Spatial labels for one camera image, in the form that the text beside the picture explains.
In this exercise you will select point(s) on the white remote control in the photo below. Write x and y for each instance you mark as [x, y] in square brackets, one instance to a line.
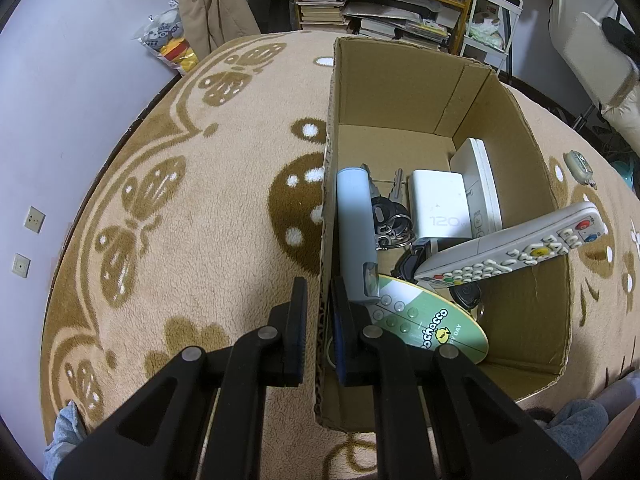
[500, 255]

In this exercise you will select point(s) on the person's right leg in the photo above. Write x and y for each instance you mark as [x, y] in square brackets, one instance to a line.
[575, 425]

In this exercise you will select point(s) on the person's left leg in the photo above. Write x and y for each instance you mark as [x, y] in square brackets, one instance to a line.
[65, 435]

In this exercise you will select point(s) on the wall socket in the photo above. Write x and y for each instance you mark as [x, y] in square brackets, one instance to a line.
[21, 264]
[34, 219]

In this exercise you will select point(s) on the light blue tube case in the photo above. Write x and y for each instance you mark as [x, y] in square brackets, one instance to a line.
[355, 220]

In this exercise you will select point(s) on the white power adapter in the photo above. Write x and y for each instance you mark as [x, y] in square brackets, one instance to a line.
[440, 205]

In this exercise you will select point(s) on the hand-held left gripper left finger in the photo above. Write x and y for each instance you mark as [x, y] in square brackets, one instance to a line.
[299, 332]

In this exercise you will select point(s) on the bunch of keys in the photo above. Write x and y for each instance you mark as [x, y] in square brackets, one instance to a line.
[395, 220]

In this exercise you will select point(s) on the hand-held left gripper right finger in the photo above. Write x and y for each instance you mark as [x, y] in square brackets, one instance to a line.
[341, 340]

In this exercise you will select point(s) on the wooden shelf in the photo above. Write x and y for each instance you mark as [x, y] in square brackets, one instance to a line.
[465, 2]

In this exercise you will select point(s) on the plastic bag of snacks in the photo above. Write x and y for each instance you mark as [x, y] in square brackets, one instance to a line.
[167, 35]

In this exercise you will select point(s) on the stack of books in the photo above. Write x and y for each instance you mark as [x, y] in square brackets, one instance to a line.
[320, 10]

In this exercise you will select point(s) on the beige coat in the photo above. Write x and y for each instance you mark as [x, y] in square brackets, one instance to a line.
[215, 5]

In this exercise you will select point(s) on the person's leg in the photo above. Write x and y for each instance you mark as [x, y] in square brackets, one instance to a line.
[575, 425]
[65, 435]

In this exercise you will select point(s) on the black car key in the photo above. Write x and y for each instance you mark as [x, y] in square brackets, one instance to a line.
[465, 295]

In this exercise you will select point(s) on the printed cardboard box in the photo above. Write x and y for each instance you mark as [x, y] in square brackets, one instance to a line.
[390, 90]

